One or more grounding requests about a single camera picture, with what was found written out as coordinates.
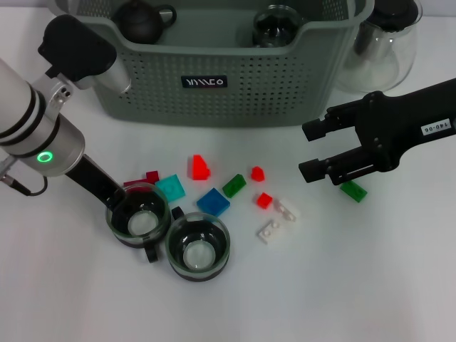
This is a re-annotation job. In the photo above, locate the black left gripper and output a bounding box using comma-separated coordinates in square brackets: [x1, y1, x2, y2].
[66, 155, 131, 232]

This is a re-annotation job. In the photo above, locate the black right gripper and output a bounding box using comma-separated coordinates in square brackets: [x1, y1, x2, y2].
[298, 77, 456, 186]

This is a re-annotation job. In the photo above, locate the glass teacup with black sleeve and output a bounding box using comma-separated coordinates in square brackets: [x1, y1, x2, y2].
[165, 205, 232, 283]
[252, 4, 304, 48]
[105, 182, 171, 264]

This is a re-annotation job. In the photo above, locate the grey-green perforated storage bin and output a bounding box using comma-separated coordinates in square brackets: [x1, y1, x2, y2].
[46, 0, 375, 128]

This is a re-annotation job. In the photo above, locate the dark red long brick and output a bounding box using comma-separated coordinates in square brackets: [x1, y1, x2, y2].
[123, 170, 160, 190]

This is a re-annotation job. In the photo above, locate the teal square plate brick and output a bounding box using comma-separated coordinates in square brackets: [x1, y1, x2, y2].
[154, 173, 187, 203]

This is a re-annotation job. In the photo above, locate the green flat plate brick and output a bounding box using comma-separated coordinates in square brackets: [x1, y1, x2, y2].
[340, 180, 368, 203]

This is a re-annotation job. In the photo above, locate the white plate brick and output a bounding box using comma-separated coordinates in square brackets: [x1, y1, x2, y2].
[274, 197, 302, 222]
[255, 217, 286, 245]

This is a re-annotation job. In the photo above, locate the green rectangular brick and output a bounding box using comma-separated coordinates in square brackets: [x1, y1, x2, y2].
[222, 173, 247, 198]

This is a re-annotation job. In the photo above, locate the tall red wedge brick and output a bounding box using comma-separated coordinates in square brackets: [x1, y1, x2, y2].
[187, 154, 212, 182]

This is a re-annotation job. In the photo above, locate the blue square plate brick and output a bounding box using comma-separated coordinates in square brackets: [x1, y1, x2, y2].
[196, 187, 232, 217]

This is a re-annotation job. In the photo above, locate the glass carafe with black lid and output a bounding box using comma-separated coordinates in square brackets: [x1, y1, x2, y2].
[334, 0, 423, 94]

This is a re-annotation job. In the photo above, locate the black ceramic teapot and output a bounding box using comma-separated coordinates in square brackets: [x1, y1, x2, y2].
[111, 0, 178, 46]

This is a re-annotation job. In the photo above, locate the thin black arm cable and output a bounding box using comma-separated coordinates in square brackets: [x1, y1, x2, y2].
[0, 173, 49, 197]

